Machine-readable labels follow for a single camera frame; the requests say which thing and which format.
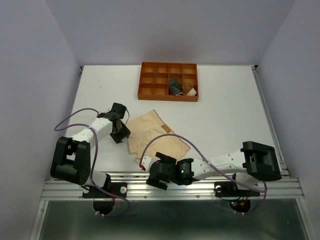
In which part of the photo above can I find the peach underwear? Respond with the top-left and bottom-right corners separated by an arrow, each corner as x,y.
126,109 -> 190,164

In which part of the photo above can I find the orange compartment tray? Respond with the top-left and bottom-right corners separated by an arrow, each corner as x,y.
137,61 -> 199,102

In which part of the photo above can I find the dark grey underwear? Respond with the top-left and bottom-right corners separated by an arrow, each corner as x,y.
168,78 -> 183,96

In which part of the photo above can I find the brown underwear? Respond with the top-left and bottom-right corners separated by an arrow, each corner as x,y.
181,82 -> 197,97

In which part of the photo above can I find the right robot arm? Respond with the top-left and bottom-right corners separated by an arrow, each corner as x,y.
139,141 -> 282,195

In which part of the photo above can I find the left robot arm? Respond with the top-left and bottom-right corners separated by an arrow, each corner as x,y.
50,103 -> 131,197

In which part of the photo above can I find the aluminium front rail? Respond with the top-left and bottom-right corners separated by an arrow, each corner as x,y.
40,172 -> 305,201

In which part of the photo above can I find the aluminium rail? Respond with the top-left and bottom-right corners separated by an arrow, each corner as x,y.
251,65 -> 291,178
40,172 -> 305,201

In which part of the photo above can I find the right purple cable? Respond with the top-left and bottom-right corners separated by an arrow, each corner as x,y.
139,134 -> 268,216

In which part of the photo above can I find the purple cable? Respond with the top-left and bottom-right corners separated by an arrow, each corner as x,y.
139,134 -> 268,216
54,107 -> 131,218

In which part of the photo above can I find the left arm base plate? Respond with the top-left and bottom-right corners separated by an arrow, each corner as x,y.
81,182 -> 128,199

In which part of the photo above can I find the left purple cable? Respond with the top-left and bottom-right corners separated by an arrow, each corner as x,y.
54,107 -> 131,218

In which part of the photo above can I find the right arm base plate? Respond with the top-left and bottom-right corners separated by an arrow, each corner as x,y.
214,181 -> 260,199

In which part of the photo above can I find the aluminium right side rail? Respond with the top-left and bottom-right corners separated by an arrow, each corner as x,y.
251,65 -> 291,178

